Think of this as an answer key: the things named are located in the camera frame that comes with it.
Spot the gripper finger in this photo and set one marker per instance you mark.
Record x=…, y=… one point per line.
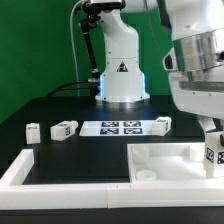
x=206, y=123

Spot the white square tabletop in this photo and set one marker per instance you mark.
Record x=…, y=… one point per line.
x=171, y=162

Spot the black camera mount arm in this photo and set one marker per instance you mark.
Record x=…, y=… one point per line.
x=93, y=8

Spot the white marker base plate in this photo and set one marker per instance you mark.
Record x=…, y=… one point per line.
x=116, y=128

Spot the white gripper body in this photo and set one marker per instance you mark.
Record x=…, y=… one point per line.
x=203, y=97

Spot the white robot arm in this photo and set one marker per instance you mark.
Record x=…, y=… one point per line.
x=196, y=74

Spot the white U-shaped obstacle fence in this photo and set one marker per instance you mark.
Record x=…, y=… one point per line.
x=15, y=195

